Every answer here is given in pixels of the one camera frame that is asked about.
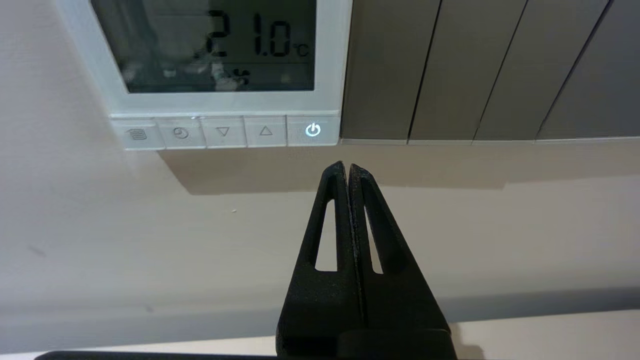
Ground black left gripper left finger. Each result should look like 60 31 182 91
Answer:
276 161 363 357

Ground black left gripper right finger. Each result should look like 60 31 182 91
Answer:
348 164 451 332

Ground white wall thermostat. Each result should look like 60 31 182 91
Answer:
55 0 353 151

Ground white sideboard cabinet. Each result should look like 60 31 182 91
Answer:
0 309 640 360

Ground grey triple rocker switch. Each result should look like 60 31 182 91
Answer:
340 0 613 147

